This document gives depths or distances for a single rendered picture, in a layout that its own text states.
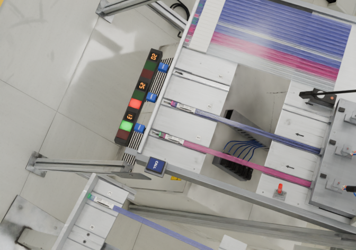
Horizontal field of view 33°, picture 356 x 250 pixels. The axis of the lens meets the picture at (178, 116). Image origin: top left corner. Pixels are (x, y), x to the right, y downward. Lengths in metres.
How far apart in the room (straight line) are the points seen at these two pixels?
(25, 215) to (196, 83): 0.93
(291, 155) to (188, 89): 0.39
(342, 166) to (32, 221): 1.26
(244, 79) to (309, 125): 0.47
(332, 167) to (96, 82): 1.20
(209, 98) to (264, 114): 0.50
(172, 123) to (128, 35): 0.94
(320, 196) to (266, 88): 0.71
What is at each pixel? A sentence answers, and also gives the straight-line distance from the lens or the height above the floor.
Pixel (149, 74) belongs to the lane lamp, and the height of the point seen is 0.66.
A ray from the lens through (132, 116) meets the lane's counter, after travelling 1.93.
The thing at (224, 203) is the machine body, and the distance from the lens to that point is 2.25.
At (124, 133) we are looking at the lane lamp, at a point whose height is 0.66.
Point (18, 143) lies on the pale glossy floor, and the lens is 2.47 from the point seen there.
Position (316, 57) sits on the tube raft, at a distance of 2.02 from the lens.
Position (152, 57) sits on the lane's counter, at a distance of 2.00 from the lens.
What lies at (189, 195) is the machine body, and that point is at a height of 0.62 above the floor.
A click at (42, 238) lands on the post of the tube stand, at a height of 0.19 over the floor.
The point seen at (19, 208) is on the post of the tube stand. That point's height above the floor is 0.01.
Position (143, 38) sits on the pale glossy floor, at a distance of 2.81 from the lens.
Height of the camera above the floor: 2.26
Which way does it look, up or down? 51 degrees down
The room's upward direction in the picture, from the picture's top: 86 degrees clockwise
